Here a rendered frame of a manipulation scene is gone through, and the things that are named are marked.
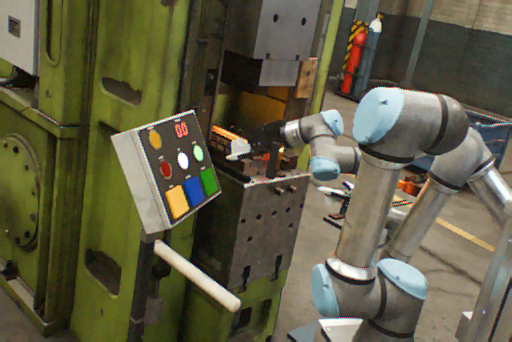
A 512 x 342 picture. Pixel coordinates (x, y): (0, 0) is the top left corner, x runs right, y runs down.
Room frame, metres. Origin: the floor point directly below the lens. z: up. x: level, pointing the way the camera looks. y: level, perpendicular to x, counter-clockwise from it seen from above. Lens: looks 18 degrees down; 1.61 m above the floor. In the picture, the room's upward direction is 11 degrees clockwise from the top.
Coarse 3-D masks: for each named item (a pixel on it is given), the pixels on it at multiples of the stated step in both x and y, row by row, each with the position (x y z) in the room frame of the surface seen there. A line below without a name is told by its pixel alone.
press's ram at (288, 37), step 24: (240, 0) 1.94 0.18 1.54; (264, 0) 1.87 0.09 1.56; (288, 0) 1.96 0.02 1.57; (312, 0) 2.05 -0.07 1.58; (240, 24) 1.93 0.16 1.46; (264, 24) 1.89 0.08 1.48; (288, 24) 1.98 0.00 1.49; (312, 24) 2.07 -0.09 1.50; (240, 48) 1.91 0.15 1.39; (264, 48) 1.90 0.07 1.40; (288, 48) 1.99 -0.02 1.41
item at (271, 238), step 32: (224, 192) 1.91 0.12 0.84; (256, 192) 1.89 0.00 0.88; (288, 192) 2.03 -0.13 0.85; (224, 224) 1.93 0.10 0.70; (256, 224) 1.91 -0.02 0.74; (288, 224) 2.06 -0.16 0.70; (192, 256) 2.00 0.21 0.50; (224, 256) 1.90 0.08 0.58; (256, 256) 1.94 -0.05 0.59; (288, 256) 2.10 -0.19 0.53; (224, 288) 1.85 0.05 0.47
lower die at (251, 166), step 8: (224, 128) 2.28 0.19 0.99; (216, 136) 2.14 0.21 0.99; (224, 136) 2.13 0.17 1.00; (240, 136) 2.20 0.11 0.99; (216, 144) 2.06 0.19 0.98; (224, 160) 1.98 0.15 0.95; (240, 160) 1.92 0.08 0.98; (248, 160) 1.94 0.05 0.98; (256, 160) 1.95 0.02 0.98; (264, 160) 1.98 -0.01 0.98; (240, 168) 1.92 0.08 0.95; (248, 168) 1.92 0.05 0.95; (256, 168) 1.96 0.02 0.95; (264, 168) 1.99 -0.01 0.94
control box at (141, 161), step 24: (168, 120) 1.50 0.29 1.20; (192, 120) 1.63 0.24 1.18; (120, 144) 1.35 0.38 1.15; (144, 144) 1.35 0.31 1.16; (168, 144) 1.45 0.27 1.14; (192, 144) 1.57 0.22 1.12; (144, 168) 1.33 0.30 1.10; (192, 168) 1.51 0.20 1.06; (144, 192) 1.32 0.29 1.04; (216, 192) 1.59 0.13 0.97; (144, 216) 1.32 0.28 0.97; (168, 216) 1.31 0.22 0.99
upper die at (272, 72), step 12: (228, 60) 2.02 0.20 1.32; (240, 60) 1.98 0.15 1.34; (252, 60) 1.94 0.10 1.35; (264, 60) 1.91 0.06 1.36; (276, 60) 1.96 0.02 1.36; (288, 60) 2.00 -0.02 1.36; (228, 72) 2.01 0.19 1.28; (240, 72) 1.97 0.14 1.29; (252, 72) 1.93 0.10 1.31; (264, 72) 1.92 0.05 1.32; (276, 72) 1.96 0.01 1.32; (288, 72) 2.01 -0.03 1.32; (264, 84) 1.93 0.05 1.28; (276, 84) 1.97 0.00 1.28; (288, 84) 2.02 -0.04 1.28
